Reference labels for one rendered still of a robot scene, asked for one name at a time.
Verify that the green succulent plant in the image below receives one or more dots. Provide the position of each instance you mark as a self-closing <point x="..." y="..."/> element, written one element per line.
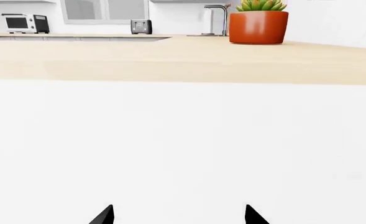
<point x="261" y="5"/>

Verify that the orange plant pot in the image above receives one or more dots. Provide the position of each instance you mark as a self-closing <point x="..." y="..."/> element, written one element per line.
<point x="258" y="27"/>

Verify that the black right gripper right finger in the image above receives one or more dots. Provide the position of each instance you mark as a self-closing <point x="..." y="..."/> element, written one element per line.
<point x="253" y="217"/>

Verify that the chrome kitchen faucet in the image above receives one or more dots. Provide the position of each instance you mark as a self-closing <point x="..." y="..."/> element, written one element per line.
<point x="219" y="18"/>

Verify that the grey framed window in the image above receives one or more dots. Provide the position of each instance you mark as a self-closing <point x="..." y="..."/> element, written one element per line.
<point x="105" y="10"/>

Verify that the white toaster oven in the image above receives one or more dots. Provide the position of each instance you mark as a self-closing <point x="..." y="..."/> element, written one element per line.
<point x="25" y="23"/>

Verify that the grey metal toaster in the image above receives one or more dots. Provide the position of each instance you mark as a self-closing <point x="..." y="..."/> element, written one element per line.
<point x="141" y="26"/>

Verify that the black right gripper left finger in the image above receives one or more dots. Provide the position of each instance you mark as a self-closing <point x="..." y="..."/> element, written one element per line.
<point x="105" y="217"/>

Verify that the light wood counter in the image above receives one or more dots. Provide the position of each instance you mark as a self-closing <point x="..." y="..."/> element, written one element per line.
<point x="182" y="58"/>

